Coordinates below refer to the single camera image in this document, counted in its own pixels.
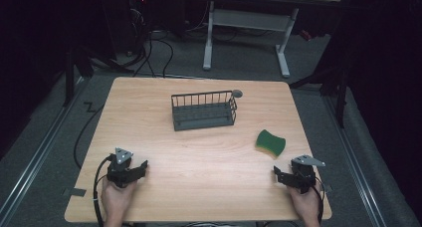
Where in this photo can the grey round disc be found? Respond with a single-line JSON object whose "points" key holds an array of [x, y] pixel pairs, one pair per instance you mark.
{"points": [[237, 93]]}

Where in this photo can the person's left hand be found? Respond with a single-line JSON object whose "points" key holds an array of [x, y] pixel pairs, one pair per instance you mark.
{"points": [[116, 200]]}

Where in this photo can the green scouring sponge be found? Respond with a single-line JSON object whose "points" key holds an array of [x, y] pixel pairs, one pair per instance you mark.
{"points": [[270, 143]]}

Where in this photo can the person's right hand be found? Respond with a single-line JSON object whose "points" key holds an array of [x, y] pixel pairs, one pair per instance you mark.
{"points": [[307, 205]]}

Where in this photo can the grey tape patch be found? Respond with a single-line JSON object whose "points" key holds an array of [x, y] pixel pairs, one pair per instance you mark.
{"points": [[78, 192]]}

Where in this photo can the red object on floor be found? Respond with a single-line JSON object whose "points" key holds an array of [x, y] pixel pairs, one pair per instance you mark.
{"points": [[305, 35]]}

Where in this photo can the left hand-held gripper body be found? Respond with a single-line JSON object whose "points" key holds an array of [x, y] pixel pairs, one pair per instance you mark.
{"points": [[120, 169]]}

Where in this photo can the metal floor rail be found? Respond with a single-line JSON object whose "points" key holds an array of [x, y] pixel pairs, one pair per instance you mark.
{"points": [[40, 154], [351, 160]]}

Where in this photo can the black metal stand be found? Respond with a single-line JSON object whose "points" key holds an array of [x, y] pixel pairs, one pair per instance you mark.
{"points": [[340, 87], [69, 77]]}

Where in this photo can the white metal desk frame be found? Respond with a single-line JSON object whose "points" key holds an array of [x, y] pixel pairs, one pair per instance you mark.
{"points": [[247, 21]]}

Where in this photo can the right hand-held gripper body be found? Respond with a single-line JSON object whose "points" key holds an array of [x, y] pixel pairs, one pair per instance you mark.
{"points": [[303, 174]]}

